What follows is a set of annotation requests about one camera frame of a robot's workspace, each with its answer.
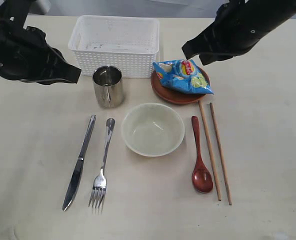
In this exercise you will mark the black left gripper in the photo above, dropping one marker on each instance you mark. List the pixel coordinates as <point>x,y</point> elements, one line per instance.
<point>25,56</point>

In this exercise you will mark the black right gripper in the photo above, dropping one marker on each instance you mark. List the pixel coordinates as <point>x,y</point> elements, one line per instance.
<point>238,26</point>

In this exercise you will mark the blue chips bag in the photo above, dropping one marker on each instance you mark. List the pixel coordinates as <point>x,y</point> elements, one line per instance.
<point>182,76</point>

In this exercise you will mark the shiny steel cup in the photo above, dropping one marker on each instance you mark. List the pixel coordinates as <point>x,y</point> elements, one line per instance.
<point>108,86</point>

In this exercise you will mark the wooden chopstick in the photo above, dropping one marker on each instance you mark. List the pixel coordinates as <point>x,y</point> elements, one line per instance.
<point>210,150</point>
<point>220,150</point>

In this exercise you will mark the brown wooden plate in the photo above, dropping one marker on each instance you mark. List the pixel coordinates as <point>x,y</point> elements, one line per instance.
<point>173,96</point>

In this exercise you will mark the white perforated plastic basket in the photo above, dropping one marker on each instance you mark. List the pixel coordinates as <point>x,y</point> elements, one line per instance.
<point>128,43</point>

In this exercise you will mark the cream ceramic bowl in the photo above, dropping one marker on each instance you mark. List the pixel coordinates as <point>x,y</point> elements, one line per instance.
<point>152,129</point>

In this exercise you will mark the steel knife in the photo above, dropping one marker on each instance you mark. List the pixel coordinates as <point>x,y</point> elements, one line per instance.
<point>78,169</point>

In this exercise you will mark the dark red wooden spoon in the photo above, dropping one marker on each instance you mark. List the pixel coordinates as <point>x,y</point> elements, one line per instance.
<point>201,177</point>

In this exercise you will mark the steel fork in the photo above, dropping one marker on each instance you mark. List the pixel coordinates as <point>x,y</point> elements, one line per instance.
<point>99,186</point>

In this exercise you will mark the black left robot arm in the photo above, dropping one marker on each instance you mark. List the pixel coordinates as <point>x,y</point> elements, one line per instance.
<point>13,13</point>

